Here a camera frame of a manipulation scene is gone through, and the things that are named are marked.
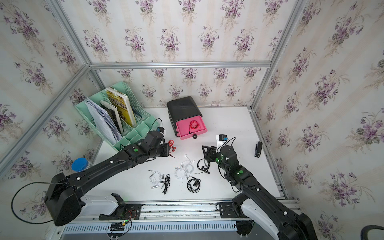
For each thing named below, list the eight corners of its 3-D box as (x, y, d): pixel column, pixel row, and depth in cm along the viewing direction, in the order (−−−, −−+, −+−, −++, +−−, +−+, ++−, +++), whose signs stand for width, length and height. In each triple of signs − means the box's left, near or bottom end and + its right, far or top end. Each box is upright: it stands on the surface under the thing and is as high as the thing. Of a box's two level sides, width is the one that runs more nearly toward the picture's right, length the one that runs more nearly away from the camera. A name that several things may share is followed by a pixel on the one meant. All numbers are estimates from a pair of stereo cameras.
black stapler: (254, 156, 96) (256, 153, 92) (256, 144, 101) (258, 140, 98) (258, 157, 95) (260, 154, 91) (260, 145, 101) (262, 142, 97)
